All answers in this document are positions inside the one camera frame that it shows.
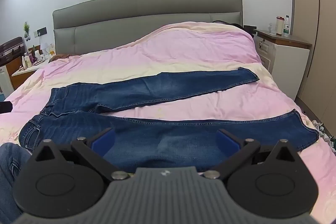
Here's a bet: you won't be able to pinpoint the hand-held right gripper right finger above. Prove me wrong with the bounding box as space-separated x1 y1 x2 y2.
203 128 296 180

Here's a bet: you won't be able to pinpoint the blue denim pants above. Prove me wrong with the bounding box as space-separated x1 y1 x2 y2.
18 67 319 173

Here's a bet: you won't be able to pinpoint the white nightstand with brown top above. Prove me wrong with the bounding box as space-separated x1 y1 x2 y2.
254 28 313 100

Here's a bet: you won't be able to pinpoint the white bottle with red cap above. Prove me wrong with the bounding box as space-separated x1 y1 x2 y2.
276 16 285 36

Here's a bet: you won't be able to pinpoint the cluster of cosmetic bottles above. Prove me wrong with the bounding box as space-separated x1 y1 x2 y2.
20 43 57 69

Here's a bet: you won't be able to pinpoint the dark cloth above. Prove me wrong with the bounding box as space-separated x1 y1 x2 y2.
213 20 257 35

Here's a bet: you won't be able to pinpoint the white-topped wooden nightstand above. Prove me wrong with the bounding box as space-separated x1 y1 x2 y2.
5 56 50 90

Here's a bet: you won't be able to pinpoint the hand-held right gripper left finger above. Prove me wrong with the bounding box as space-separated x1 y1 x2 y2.
34 127 130 181

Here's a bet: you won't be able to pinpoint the grey upholstered headboard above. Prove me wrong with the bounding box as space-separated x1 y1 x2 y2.
52 0 243 57

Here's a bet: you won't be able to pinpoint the person's jeans-clad leg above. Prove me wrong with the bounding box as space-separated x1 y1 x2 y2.
0 142 32 224

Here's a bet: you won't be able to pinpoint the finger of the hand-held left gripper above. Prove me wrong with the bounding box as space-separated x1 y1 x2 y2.
0 101 13 115

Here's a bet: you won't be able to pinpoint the white green sneakers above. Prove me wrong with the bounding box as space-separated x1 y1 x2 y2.
312 120 336 155

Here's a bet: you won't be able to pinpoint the pink cream floral quilt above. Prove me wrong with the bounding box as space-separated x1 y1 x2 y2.
0 21 336 224

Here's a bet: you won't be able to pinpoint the dark wall socket panel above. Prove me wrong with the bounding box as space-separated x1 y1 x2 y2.
34 27 48 38

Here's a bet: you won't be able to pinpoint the clear bottle with green label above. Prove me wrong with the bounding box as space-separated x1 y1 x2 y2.
283 15 291 37

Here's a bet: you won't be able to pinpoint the small green potted plant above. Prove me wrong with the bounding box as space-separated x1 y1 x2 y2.
22 21 31 39

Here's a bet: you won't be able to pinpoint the dark brown suitcase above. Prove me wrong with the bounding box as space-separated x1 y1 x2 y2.
0 36 27 66

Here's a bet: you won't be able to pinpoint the beige wardrobe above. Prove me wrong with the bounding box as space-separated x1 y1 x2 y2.
289 0 336 119

